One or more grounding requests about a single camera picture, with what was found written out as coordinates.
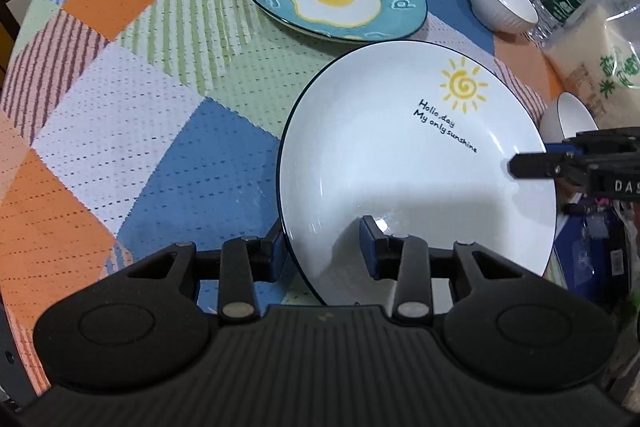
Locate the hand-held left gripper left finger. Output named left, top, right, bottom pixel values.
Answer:
left=112, top=218, right=287, bottom=324

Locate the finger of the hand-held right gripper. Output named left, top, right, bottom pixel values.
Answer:
left=509, top=151, right=566, bottom=180
left=544, top=138, right=581, bottom=155

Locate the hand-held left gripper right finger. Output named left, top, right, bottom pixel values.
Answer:
left=360, top=215, right=526, bottom=323

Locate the white plate with sun print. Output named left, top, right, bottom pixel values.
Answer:
left=276, top=41, right=558, bottom=308

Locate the blue plastic packet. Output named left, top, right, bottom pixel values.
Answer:
left=552, top=202, right=632, bottom=308

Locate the clear bag of rice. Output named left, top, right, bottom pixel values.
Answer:
left=542, top=0, right=640, bottom=132

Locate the patchwork tablecloth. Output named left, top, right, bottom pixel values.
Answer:
left=0, top=0, right=563, bottom=358

